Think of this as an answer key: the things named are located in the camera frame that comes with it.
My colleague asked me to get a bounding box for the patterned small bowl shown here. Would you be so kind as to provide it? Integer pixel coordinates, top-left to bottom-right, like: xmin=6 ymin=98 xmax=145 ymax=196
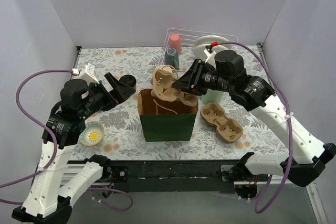
xmin=79 ymin=121 xmax=104 ymax=147

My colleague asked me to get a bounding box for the dark teal mug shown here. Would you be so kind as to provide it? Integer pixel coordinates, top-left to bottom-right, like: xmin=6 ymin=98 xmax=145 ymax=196
xmin=164 ymin=48 xmax=180 ymax=69

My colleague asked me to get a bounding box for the pink cup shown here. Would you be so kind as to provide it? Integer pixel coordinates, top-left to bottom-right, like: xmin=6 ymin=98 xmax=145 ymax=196
xmin=168 ymin=34 xmax=182 ymax=54

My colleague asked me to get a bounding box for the brown cardboard cup carrier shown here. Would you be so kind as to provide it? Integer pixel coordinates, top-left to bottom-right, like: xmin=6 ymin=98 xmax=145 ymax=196
xmin=200 ymin=102 xmax=243 ymax=144

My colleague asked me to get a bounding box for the green utensil holder cup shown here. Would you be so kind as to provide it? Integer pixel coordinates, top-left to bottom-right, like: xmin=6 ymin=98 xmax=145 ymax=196
xmin=200 ymin=89 xmax=224 ymax=105

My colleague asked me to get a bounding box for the rear white plate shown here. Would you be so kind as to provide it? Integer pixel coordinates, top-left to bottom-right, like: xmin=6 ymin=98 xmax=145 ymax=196
xmin=194 ymin=35 xmax=229 ymax=47

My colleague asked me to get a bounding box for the purple cable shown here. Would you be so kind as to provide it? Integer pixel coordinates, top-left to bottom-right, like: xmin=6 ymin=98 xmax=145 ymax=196
xmin=0 ymin=69 xmax=134 ymax=211
xmin=216 ymin=41 xmax=294 ymax=214

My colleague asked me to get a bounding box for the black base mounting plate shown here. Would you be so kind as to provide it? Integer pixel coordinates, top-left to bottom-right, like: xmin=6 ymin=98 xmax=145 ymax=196
xmin=81 ymin=158 xmax=268 ymax=196

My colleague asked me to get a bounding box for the white plate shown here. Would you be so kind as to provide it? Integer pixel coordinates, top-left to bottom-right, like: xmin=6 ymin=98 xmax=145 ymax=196
xmin=194 ymin=35 xmax=229 ymax=47
xmin=193 ymin=44 xmax=229 ymax=61

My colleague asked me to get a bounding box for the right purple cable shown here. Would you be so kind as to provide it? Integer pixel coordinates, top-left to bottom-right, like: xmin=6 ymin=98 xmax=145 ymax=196
xmin=216 ymin=41 xmax=294 ymax=214

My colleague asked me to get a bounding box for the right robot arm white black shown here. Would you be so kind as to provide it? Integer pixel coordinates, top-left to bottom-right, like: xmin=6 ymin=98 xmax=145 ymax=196
xmin=172 ymin=50 xmax=335 ymax=187

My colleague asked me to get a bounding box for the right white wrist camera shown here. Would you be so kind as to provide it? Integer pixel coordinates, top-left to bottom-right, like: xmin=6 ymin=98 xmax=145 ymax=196
xmin=204 ymin=41 xmax=219 ymax=67

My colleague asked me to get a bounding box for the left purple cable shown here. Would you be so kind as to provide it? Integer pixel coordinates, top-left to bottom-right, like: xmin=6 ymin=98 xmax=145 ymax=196
xmin=0 ymin=69 xmax=134 ymax=211

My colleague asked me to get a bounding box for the stack of brown paper cups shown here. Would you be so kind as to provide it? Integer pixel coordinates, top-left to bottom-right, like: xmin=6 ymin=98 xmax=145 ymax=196
xmin=156 ymin=65 xmax=173 ymax=73

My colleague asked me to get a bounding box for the floral table mat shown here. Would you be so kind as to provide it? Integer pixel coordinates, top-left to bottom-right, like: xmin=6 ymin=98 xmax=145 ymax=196
xmin=71 ymin=47 xmax=288 ymax=160

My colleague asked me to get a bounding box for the front white plate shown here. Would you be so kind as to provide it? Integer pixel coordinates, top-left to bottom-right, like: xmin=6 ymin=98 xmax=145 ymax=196
xmin=193 ymin=44 xmax=229 ymax=61

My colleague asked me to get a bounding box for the green paper bag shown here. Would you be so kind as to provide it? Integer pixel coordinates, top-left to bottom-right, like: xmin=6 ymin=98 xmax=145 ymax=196
xmin=137 ymin=64 xmax=199 ymax=142

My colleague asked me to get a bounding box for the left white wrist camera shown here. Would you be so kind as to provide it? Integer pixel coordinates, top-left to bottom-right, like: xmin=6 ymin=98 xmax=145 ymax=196
xmin=71 ymin=63 xmax=99 ymax=85

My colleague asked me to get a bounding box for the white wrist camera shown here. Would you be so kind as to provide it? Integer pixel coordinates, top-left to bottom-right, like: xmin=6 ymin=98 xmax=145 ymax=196
xmin=71 ymin=63 xmax=99 ymax=85
xmin=204 ymin=41 xmax=219 ymax=67

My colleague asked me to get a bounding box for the white wire dish rack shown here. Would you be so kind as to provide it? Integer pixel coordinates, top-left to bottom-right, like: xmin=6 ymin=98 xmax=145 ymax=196
xmin=157 ymin=27 xmax=239 ymax=72

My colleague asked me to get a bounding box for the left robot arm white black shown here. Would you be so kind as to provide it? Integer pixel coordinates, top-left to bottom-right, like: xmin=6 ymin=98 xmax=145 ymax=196
xmin=12 ymin=73 xmax=136 ymax=223

